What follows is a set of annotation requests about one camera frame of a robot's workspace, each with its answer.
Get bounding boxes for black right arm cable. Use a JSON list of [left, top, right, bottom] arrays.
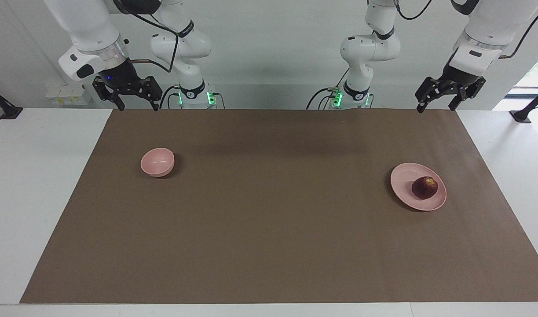
[[114, 0, 180, 74]]

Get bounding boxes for white wall socket boxes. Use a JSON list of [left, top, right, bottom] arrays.
[[45, 84, 93, 106]]

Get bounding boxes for dark red apple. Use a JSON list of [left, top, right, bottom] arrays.
[[411, 176, 439, 199]]

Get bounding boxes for black clamp stand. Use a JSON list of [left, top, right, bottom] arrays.
[[0, 85, 23, 120], [509, 85, 538, 123]]

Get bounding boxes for pink plate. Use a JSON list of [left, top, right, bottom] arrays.
[[390, 162, 447, 212]]

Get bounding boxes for pink bowl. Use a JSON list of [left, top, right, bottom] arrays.
[[140, 147, 176, 178]]

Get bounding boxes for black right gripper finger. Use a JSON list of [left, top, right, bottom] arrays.
[[92, 76, 125, 111], [139, 76, 164, 111]]

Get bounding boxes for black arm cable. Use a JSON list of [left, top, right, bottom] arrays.
[[114, 0, 180, 74], [394, 0, 538, 60]]

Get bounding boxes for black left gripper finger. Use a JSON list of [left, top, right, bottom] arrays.
[[448, 77, 486, 111], [415, 77, 445, 114]]

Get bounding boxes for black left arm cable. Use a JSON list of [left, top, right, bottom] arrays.
[[394, 0, 538, 60]]

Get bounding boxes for black right base cable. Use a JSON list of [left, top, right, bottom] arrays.
[[158, 85, 182, 110]]

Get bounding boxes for brown table mat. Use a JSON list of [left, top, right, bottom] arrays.
[[19, 109, 538, 304]]

